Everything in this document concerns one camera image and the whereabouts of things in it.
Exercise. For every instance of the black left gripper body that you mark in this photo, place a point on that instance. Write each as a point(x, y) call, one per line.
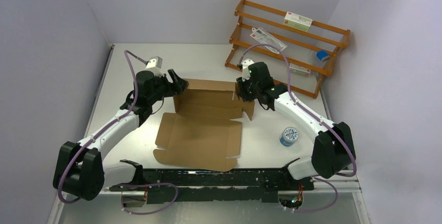
point(163, 88)

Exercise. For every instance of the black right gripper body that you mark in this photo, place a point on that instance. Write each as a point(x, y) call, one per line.
point(248, 91)

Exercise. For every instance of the brown cardboard box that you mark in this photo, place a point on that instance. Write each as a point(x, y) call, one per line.
point(204, 132)

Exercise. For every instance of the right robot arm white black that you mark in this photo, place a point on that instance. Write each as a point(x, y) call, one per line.
point(333, 148)

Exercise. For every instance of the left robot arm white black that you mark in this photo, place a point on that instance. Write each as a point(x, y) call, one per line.
point(80, 172)

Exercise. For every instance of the small white box lower shelf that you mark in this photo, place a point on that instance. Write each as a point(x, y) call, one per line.
point(299, 70)

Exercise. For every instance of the green white small box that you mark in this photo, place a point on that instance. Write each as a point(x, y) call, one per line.
point(297, 21)

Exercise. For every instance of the orange wooden shelf rack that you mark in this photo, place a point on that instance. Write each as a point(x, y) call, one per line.
point(307, 56)

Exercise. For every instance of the clear plastic packaged item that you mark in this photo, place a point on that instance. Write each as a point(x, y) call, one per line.
point(271, 43)

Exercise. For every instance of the blue white eraser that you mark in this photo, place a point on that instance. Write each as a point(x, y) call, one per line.
point(323, 56)

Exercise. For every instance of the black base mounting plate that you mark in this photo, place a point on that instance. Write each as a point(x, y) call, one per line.
point(262, 184)

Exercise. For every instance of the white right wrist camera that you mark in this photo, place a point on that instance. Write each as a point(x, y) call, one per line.
point(244, 66)

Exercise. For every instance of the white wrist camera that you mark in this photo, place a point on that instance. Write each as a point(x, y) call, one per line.
point(154, 66)
point(244, 66)

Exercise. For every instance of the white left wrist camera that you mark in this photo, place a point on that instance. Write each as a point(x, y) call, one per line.
point(154, 66)

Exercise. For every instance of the aluminium frame rails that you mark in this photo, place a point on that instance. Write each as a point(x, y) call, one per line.
point(349, 208)

